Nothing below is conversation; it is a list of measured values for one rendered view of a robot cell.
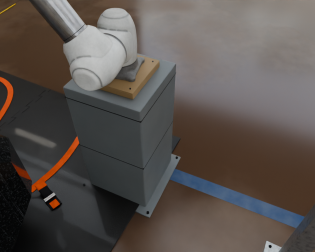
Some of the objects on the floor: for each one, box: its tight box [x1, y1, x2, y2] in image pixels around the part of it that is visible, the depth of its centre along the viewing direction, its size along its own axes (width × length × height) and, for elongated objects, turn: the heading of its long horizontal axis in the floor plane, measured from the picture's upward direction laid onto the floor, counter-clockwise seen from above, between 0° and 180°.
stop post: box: [264, 191, 315, 252], centre depth 115 cm, size 20×20×109 cm
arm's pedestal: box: [63, 54, 181, 218], centre depth 167 cm, size 50×50×80 cm
